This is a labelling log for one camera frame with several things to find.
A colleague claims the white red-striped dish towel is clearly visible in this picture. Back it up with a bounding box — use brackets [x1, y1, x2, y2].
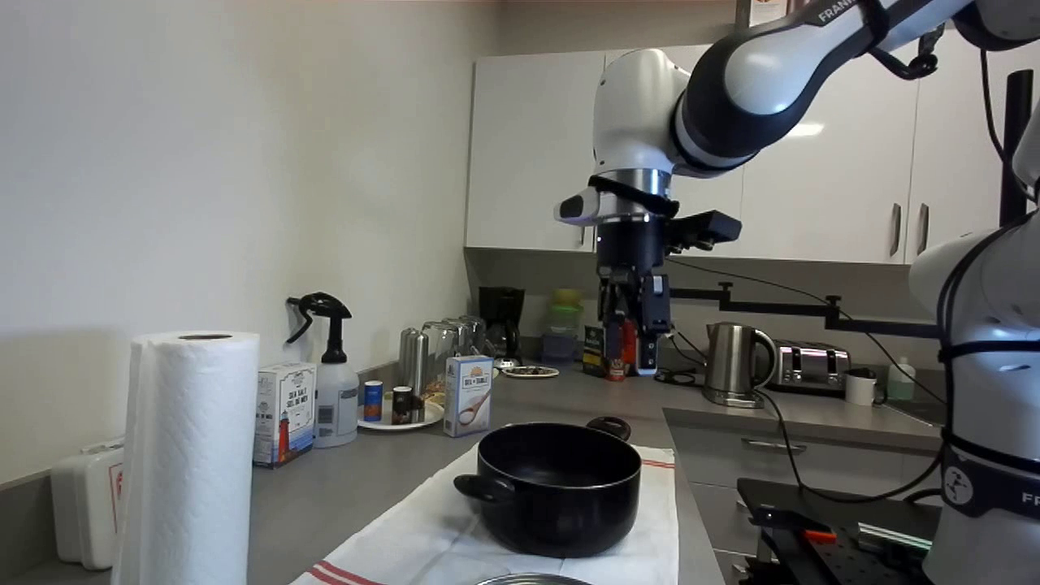
[290, 440, 684, 585]

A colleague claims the white carton with blue print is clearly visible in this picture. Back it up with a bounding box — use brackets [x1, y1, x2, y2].
[441, 351, 498, 441]

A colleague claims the silver drawer handle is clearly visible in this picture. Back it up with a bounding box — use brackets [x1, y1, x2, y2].
[742, 436, 810, 454]

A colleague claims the pale green soap bottle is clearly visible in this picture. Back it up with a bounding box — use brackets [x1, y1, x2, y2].
[885, 355, 921, 410]

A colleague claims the stainless steel electric kettle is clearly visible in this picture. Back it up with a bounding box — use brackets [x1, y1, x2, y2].
[702, 319, 782, 413]

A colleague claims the white cabinet door beside pole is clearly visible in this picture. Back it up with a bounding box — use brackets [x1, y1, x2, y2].
[906, 45, 1007, 263]

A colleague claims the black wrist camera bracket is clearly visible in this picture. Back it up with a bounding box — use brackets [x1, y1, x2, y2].
[555, 172, 749, 255]

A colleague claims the white plate under jars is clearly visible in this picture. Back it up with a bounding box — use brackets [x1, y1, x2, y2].
[355, 400, 450, 436]

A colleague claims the black tray with orange part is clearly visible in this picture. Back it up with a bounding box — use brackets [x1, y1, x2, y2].
[733, 473, 946, 585]

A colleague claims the black kettle power cable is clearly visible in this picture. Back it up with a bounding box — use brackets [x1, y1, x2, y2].
[753, 388, 948, 511]

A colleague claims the black cooking pot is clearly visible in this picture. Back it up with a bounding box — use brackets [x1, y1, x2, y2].
[451, 413, 647, 561]

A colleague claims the small jar with blue label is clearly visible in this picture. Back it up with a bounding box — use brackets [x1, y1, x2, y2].
[362, 376, 387, 426]

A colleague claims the white carton with red print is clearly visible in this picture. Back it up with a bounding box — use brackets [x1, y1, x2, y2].
[251, 362, 322, 472]

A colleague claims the silver toaster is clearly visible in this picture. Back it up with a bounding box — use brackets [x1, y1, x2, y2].
[775, 341, 855, 396]

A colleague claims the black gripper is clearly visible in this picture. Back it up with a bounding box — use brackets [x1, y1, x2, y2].
[595, 219, 677, 381]

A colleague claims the narrow white cabinet door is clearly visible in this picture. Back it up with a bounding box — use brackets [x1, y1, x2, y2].
[461, 47, 609, 255]

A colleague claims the white paper towel roll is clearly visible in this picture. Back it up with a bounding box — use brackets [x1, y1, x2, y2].
[110, 328, 263, 585]

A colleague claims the small flat white dish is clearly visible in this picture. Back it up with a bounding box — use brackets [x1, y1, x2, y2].
[495, 356, 565, 382]

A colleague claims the stainless steel canister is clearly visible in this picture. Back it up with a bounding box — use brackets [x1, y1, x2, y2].
[398, 326, 437, 400]

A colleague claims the spray bottle with black trigger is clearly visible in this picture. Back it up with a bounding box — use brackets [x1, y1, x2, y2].
[283, 290, 363, 453]

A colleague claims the white cup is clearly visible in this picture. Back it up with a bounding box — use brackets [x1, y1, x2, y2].
[842, 369, 880, 410]

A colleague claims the green-lidded plastic container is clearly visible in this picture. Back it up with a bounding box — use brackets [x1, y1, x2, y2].
[538, 286, 587, 367]

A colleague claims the small dark spice jar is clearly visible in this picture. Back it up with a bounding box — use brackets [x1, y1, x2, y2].
[387, 382, 418, 426]

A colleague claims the stack of white napkins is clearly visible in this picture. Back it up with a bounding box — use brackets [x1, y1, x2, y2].
[49, 436, 130, 576]

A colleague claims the black coffee machine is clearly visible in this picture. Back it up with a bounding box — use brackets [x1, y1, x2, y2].
[476, 281, 526, 362]

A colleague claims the black articulated mounting rail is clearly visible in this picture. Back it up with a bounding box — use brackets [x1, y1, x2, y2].
[666, 278, 946, 341]

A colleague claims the wide white cabinet door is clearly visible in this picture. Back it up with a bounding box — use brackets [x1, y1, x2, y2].
[602, 43, 921, 266]

